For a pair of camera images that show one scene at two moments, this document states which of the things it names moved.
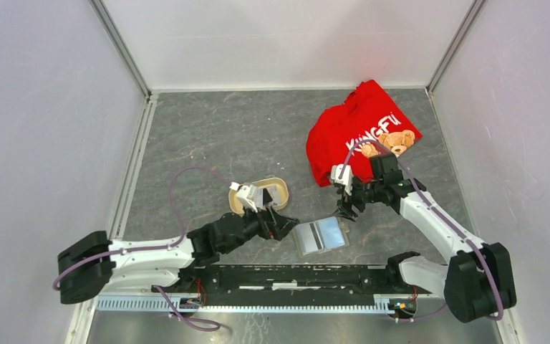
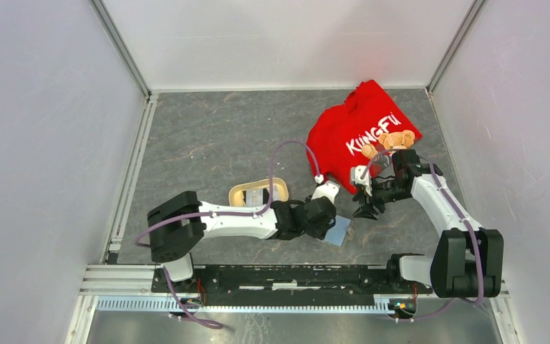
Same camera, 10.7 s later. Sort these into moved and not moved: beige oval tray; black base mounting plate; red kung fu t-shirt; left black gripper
Moved: left black gripper
Not moved: beige oval tray; red kung fu t-shirt; black base mounting plate
